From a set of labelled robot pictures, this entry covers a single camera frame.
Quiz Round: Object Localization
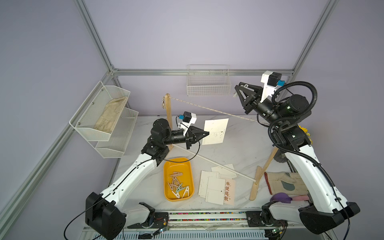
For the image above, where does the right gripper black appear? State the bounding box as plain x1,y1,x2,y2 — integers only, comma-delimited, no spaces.
237,84,286,132

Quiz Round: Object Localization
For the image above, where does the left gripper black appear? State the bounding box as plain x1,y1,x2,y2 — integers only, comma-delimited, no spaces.
163,126,209,150

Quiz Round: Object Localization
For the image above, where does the pink clothespin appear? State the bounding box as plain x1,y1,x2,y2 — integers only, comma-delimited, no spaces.
170,172,183,177
172,176,180,191

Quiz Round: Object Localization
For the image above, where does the white clothespin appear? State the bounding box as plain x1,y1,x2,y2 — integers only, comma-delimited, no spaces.
182,186,190,199
170,187,180,199

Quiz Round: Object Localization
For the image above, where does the green clothespin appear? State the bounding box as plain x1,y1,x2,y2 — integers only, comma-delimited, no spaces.
175,184,187,193

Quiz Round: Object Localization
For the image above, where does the pink chinese text postcard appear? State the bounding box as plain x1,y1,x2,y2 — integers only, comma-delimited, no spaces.
224,179,236,206

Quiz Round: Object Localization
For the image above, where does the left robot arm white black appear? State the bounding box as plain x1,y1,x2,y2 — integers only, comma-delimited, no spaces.
82,119,210,240

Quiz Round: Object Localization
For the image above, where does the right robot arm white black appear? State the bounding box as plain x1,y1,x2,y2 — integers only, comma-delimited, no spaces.
235,81,360,235

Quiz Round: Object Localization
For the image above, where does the yellow plastic tray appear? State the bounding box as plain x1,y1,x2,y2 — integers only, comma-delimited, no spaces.
163,158,195,202

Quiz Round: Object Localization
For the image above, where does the vase with yellow flowers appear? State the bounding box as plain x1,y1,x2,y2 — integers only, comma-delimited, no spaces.
274,125,313,164

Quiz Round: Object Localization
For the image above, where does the beige cloth in shelf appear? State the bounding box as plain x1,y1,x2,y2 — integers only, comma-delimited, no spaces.
94,97,128,134

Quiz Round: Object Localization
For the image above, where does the white mesh two-tier shelf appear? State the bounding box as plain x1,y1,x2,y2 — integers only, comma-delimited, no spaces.
69,82,139,159

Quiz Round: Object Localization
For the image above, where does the folded towels stack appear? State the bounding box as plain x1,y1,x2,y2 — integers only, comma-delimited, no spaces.
264,172,310,204

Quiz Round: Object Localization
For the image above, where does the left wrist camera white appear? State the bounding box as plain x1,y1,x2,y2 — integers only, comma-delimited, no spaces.
176,112,197,135

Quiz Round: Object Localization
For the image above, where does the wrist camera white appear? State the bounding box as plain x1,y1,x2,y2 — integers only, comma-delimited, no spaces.
176,112,197,135
260,71,286,103

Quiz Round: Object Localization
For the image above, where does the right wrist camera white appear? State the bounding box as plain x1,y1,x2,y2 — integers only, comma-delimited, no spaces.
260,71,286,103

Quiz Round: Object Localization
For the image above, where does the twine string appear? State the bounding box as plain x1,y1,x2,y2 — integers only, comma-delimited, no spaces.
169,96,262,124

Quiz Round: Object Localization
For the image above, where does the white wire wall basket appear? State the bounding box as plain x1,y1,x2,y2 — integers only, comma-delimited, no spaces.
187,65,232,97

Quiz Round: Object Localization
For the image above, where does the wooden drying rack frame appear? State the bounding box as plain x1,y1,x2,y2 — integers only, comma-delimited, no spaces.
161,92,280,202

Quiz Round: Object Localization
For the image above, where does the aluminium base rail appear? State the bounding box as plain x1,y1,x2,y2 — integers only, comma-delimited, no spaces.
113,210,337,240

